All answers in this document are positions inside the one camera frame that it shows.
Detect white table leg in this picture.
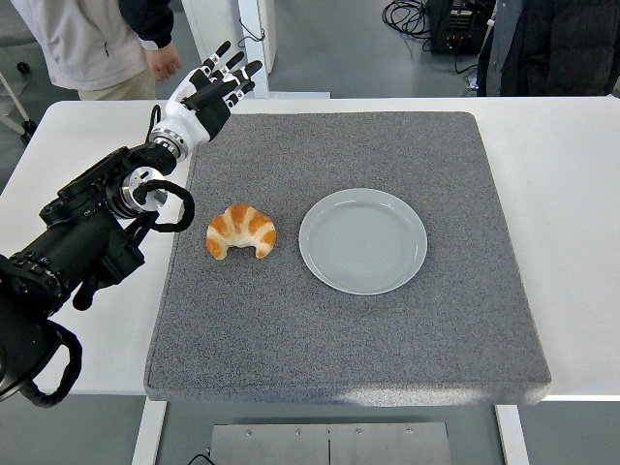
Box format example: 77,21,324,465
494,404,530,465
131,400,169,465

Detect tangled black floor cables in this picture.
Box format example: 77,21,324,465
381,0,433,52

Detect small black cable on post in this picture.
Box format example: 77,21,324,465
236,26,266,48

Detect white cabinet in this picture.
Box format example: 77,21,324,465
182,0,277,77

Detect person's hand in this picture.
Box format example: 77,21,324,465
146,44,184,82

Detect grey round plate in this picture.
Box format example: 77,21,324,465
297,187,429,295

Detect grey metal plate with screws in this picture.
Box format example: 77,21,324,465
208,421,452,465

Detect black electronics box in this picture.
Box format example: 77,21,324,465
425,0,498,55

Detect golden croissant bread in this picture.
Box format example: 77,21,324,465
206,202,278,261

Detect grey speckled mat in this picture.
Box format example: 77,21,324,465
143,111,552,407

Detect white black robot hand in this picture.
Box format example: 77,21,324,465
152,41,264,149

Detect person in dark coat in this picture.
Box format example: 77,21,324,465
475,0,620,98

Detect grey chair with white legs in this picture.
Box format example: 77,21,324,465
0,33,38,146

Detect white stand post with base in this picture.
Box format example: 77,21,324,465
193,0,333,101

